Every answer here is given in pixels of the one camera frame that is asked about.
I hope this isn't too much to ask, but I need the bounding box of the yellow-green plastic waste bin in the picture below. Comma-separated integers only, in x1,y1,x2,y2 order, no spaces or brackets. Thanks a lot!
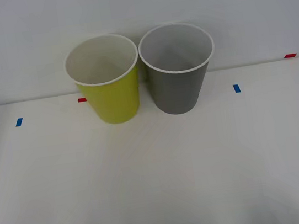
60,29,148,131

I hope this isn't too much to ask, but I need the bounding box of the grey plastic waste bin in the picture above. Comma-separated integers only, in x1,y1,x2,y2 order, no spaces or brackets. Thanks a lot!
135,17,224,119

